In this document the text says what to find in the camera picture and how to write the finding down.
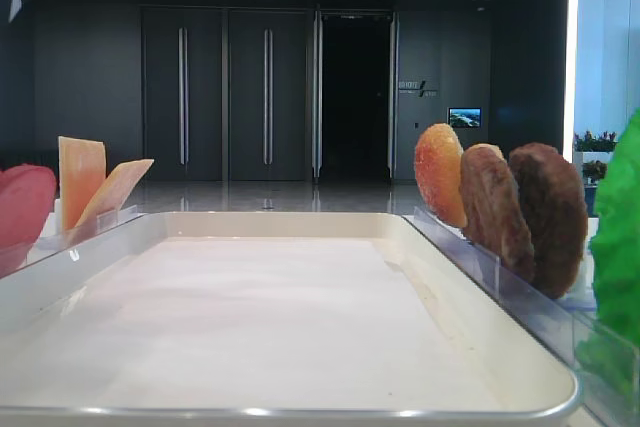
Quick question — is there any flower planter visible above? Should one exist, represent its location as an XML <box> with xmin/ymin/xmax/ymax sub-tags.
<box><xmin>573</xmin><ymin>131</ymin><xmax>617</xmax><ymax>185</ymax></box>

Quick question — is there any brown meat patty front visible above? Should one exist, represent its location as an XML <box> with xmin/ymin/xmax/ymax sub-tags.
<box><xmin>459</xmin><ymin>144</ymin><xmax>535</xmax><ymax>282</ymax></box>

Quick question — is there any brown meat patty rear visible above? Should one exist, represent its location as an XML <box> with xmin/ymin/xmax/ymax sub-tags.
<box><xmin>508</xmin><ymin>143</ymin><xmax>588</xmax><ymax>299</ymax></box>

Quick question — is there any leaning orange cheese slice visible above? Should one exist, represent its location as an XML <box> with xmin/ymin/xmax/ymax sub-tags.
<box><xmin>74</xmin><ymin>159</ymin><xmax>154</xmax><ymax>228</ymax></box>

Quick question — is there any clear acrylic holder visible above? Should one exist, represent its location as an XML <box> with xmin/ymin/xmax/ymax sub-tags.
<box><xmin>27</xmin><ymin>205</ymin><xmax>142</xmax><ymax>262</ymax></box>
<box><xmin>412</xmin><ymin>207</ymin><xmax>639</xmax><ymax>426</ymax></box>

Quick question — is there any brown meat patty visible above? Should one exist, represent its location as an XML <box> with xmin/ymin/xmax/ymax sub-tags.
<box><xmin>508</xmin><ymin>143</ymin><xmax>588</xmax><ymax>299</ymax></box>
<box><xmin>459</xmin><ymin>144</ymin><xmax>535</xmax><ymax>282</ymax></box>

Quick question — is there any orange bun slice right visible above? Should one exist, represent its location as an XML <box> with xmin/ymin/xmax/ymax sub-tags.
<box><xmin>414</xmin><ymin>123</ymin><xmax>467</xmax><ymax>228</ymax></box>

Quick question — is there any white tray liner paper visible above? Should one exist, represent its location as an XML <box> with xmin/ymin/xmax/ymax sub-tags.
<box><xmin>1</xmin><ymin>239</ymin><xmax>499</xmax><ymax>412</ymax></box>

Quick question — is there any green lettuce leaf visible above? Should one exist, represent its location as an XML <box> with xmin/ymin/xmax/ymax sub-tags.
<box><xmin>576</xmin><ymin>113</ymin><xmax>639</xmax><ymax>401</ymax></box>

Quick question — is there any clear acrylic holder top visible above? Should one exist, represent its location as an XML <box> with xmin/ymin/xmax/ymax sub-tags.
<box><xmin>27</xmin><ymin>205</ymin><xmax>142</xmax><ymax>262</ymax></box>

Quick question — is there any red tomato slice left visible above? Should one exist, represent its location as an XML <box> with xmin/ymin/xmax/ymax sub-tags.
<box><xmin>1</xmin><ymin>164</ymin><xmax>57</xmax><ymax>249</ymax></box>

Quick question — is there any clear acrylic holder right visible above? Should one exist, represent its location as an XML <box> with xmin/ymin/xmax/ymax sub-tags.
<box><xmin>412</xmin><ymin>207</ymin><xmax>639</xmax><ymax>426</ymax></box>

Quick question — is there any upright orange cheese slice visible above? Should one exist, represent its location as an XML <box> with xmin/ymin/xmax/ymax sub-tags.
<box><xmin>58</xmin><ymin>136</ymin><xmax>106</xmax><ymax>231</ymax></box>

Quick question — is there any wall display screen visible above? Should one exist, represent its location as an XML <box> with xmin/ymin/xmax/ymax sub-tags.
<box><xmin>448</xmin><ymin>108</ymin><xmax>482</xmax><ymax>128</ymax></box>

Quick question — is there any metal tray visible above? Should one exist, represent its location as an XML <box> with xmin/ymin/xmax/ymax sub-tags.
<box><xmin>1</xmin><ymin>212</ymin><xmax>582</xmax><ymax>426</ymax></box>

